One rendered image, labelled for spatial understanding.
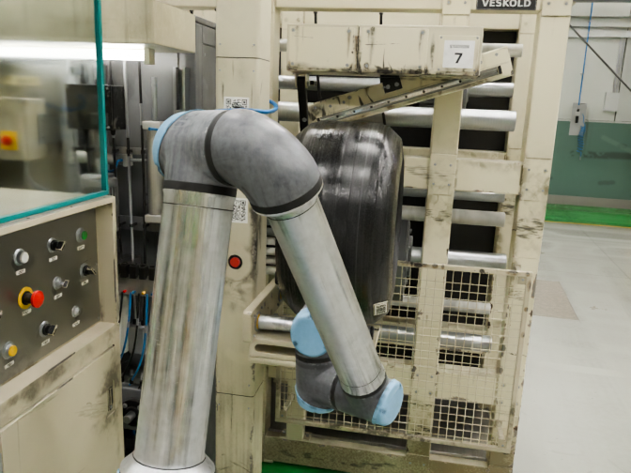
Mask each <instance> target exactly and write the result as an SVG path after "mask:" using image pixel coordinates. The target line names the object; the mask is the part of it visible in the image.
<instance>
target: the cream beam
mask: <svg viewBox="0 0 631 473"><path fill-rule="evenodd" d="M483 36H484V27H483V26H445V25H387V24H360V25H358V24H327V23H288V24H287V44H286V70H289V71H306V72H312V73H313V74H312V75H341V76H370V77H380V75H399V77H423V78H453V79H474V78H476V77H478V76H479V75H480V66H481V56H482V46H483ZM445 40H475V48H474V57H473V68H472V69H460V68H443V67H442V64H443V53H444V41H445Z"/></svg>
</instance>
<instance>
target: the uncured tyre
mask: <svg viewBox="0 0 631 473"><path fill-rule="evenodd" d="M295 137H296V138H297V139H298V140H299V141H300V142H301V143H302V144H303V146H304V147H305V148H306V149H307V150H308V152H309V153H310V155H311V156H312V157H313V159H314V160H315V163H316V165H317V167H318V170H319V172H320V174H321V177H322V180H323V187H322V190H321V192H320V193H319V194H318V198H319V201H320V203H321V205H322V208H323V210H324V213H325V216H326V218H327V221H328V224H329V226H330V229H331V232H332V235H333V237H334V240H335V243H336V245H337V248H338V251H339V253H340V255H341V258H342V260H343V263H344V266H345V268H346V273H347V275H348V276H349V280H350V282H351V285H352V287H353V290H354V293H355V295H356V298H357V300H358V302H359V305H360V308H361V310H362V315H363V317H364V320H365V323H366V325H369V324H375V323H376V321H378V320H379V319H380V318H382V317H383V316H384V315H386V314H387V313H383V314H379V315H375V316H374V304H378V303H380V302H384V301H388V312H389V309H390V306H391V303H392V296H393V292H394V287H395V279H396V271H397V262H398V253H399V242H400V231H401V220H402V205H403V190H404V169H405V160H404V150H403V142H402V139H401V138H400V136H399V135H398V134H397V133H396V132H395V131H394V130H393V129H392V128H391V127H389V126H386V125H383V124H380V123H369V122H348V121H327V120H321V121H317V122H314V123H310V124H309V125H308V126H307V127H306V128H305V129H303V130H302V131H301V132H300V133H299V134H298V135H296V136H295ZM275 262H276V273H277V281H278V285H279V290H280V293H281V296H282V298H283V300H284V301H285V303H286V304H287V305H288V306H289V307H290V309H291V310H292V311H293V312H294V313H295V314H298V313H299V312H300V310H301V309H302V308H303V306H304V305H305V302H304V299H303V297H302V295H301V293H300V289H299V288H298V286H297V283H296V281H295V279H294V277H293V274H292V272H291V270H290V268H289V265H288V263H287V262H286V260H285V256H284V254H283V252H282V249H281V247H280V245H279V243H278V241H277V238H276V237H275Z"/></svg>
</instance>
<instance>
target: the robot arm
mask: <svg viewBox="0 0 631 473"><path fill-rule="evenodd" d="M152 155H153V160H154V164H155V165H157V166H158V171H159V173H160V174H161V175H162V176H163V177H164V179H163V187H162V191H163V193H164V195H163V203H162V218H161V227H160V235H159V243H158V251H157V260H156V268H155V276H154V284H153V293H152V301H151V309H150V317H149V326H148V334H147V342H146V358H145V366H144V374H143V383H142V391H141V399H140V407H139V416H138V424H137V432H136V440H135V449H134V451H133V452H132V453H131V454H129V455H128V456H127V457H126V458H124V459H123V460H122V462H121V464H120V468H119V469H118V470H117V472H116V473H215V465H214V464H213V462H212V461H211V460H210V459H209V457H208V456H207V455H206V454H205V449H206V441H207V433H208V418H209V410H210V401H211V393H212V385H213V377H214V369H215V361H216V353H217V345H218V337H219V328H220V321H221V312H222V305H223V290H224V281H225V272H226V265H227V256H228V249H229V240H230V233H231V224H232V216H233V208H234V202H235V201H236V199H237V190H238V189H239V190H240V191H241V192H242V193H243V194H244V195H245V196H246V198H247V199H248V201H249V202H250V205H251V207H252V209H253V211H254V212H255V213H257V214H259V215H262V216H266V217H267V218H268V220H269V224H270V226H271V228H272V230H273V233H274V235H275V236H276V238H277V241H278V243H279V245H280V247H281V249H282V252H283V254H284V256H285V260H286V262H287V263H288V265H289V268H290V270H291V272H292V274H293V277H294V279H295V281H296V283H297V286H298V288H299V289H300V293H301V295H302V297H303V299H304V302H305V305H304V306H303V308H302V309H301V310H300V312H299V313H298V314H297V315H296V317H295V318H294V320H293V323H292V326H291V331H290V336H291V341H292V343H293V345H294V346H295V358H296V386H295V391H296V393H297V401H298V403H299V405H300V406H301V407H302V408H303V409H305V410H307V411H309V412H312V413H313V412H315V413H318V414H324V413H329V412H331V411H333V410H337V411H341V412H344V413H347V414H349V415H352V416H355V417H357V418H360V419H363V420H368V421H370V422H372V423H373V424H379V425H382V426H386V425H389V424H390V423H392V422H393V421H394V419H395V418H396V416H397V414H398V412H399V410H400V407H401V404H402V401H403V387H402V384H401V383H400V382H399V381H397V380H396V379H390V378H388V376H387V374H386V372H385V369H384V367H383V365H382V364H381V362H380V359H379V357H378V354H377V350H376V348H375V345H374V343H373V340H372V337H371V335H370V332H369V330H368V327H367V325H366V323H365V320H364V317H363V315H362V310H361V308H360V305H359V302H358V300H357V298H356V295H355V293H354V290H353V287H352V285H351V282H350V280H349V276H348V275H347V273H346V268H345V266H344V263H343V260H342V258H341V255H340V253H339V251H338V248H337V245H336V243H335V240H334V237H333V235H332V232H331V229H330V226H329V224H328V221H327V218H326V216H325V213H324V210H323V208H322V205H321V203H320V201H319V198H318V194H319V193H320V192H321V190H322V187H323V180H322V177H321V174H320V172H319V170H318V167H317V165H316V162H315V160H314V159H313V157H312V156H311V155H310V153H309V152H308V150H307V149H306V148H305V147H304V146H303V144H302V143H301V142H300V141H299V140H298V139H297V138H296V137H295V136H294V135H293V134H292V133H290V132H289V131H288V130H287V129H286V128H284V127H283V126H282V125H280V124H279V123H277V122H276V121H275V120H273V119H271V118H269V117H267V116H266V115H264V114H260V113H259V112H256V111H252V110H248V109H232V110H207V111H206V110H201V109H195V110H190V111H187V112H181V113H177V114H173V115H172V116H170V117H169V118H168V119H166V120H165V121H164V122H163V123H162V124H161V126H160V127H159V129H158V131H157V133H156V135H155V138H154V141H153V146H152Z"/></svg>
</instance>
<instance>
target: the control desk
mask: <svg viewBox="0 0 631 473"><path fill-rule="evenodd" d="M117 321H119V298H118V273H117V247H116V222H115V197H114V196H112V195H103V196H100V197H97V198H93V199H89V200H86V201H82V202H79V203H76V204H72V205H68V206H62V207H59V208H56V209H52V210H48V211H45V212H41V213H38V214H34V215H31V216H27V217H23V218H20V219H17V220H13V221H7V222H3V223H0V473H116V472H117V470H118V469H119V468H120V464H121V462H122V460H123V459H124V433H123V407H122V383H121V357H120V332H119V323H117Z"/></svg>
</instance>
